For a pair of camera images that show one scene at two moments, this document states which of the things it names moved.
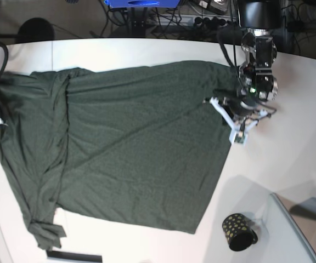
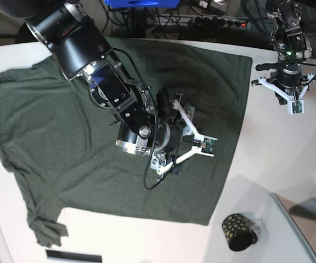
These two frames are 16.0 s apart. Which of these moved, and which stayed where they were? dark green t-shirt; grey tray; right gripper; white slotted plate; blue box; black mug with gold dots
Moved: right gripper; dark green t-shirt
Stayed: black mug with gold dots; white slotted plate; blue box; grey tray
